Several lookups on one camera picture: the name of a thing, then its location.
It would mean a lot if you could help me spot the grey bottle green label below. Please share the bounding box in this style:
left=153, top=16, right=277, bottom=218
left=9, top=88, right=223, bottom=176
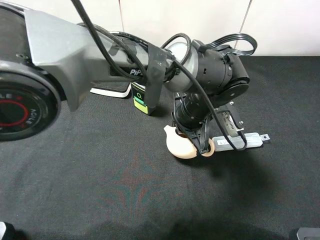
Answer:
left=130, top=82, right=159, bottom=116

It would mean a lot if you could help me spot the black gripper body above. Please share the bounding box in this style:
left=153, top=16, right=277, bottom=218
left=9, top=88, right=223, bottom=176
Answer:
left=171, top=92, right=213, bottom=135

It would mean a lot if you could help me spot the clear flat plastic case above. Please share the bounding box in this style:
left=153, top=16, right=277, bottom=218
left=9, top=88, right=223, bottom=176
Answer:
left=212, top=132, right=270, bottom=152

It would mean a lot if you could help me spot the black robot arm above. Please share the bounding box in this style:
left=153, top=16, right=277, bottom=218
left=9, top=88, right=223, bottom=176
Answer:
left=0, top=0, right=257, bottom=159

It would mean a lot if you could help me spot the black white board eraser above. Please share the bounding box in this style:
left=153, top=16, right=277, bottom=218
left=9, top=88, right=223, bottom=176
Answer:
left=90, top=83, right=131, bottom=99

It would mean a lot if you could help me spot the beige ceramic teapot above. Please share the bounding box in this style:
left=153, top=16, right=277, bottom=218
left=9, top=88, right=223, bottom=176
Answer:
left=163, top=125, right=199, bottom=160

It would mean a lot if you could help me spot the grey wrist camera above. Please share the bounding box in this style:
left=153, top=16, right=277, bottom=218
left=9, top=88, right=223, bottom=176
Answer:
left=216, top=101, right=244, bottom=138

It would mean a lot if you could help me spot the grey block bottom left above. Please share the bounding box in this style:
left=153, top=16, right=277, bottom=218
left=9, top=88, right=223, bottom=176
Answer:
left=0, top=222, right=7, bottom=240

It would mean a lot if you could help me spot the grey block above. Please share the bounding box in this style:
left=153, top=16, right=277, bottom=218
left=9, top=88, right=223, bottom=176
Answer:
left=0, top=222, right=7, bottom=240
left=296, top=227, right=320, bottom=240

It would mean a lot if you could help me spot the black table cloth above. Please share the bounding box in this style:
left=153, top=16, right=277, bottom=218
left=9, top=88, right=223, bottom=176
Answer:
left=0, top=56, right=320, bottom=240

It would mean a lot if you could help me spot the grey block bottom right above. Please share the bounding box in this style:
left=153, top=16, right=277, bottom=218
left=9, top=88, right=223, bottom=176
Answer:
left=296, top=227, right=320, bottom=240

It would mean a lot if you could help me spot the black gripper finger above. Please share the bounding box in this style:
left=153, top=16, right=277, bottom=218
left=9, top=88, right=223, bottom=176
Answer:
left=184, top=124, right=213, bottom=154

